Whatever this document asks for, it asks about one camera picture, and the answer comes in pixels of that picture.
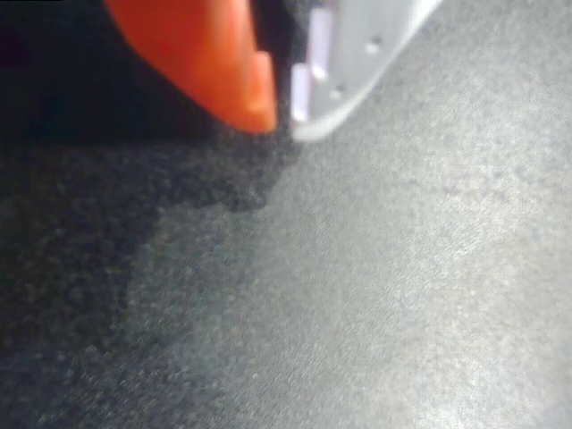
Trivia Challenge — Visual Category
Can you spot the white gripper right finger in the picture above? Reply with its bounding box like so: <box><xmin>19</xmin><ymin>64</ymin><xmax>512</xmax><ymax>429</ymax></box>
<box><xmin>289</xmin><ymin>0</ymin><xmax>444</xmax><ymax>144</ymax></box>

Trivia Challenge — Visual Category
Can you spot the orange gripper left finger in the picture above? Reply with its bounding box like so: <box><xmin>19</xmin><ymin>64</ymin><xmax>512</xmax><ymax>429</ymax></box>
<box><xmin>101</xmin><ymin>0</ymin><xmax>278</xmax><ymax>134</ymax></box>

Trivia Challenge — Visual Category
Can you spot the black desk mat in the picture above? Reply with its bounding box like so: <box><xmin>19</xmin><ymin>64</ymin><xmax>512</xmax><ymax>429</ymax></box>
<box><xmin>0</xmin><ymin>0</ymin><xmax>572</xmax><ymax>429</ymax></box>

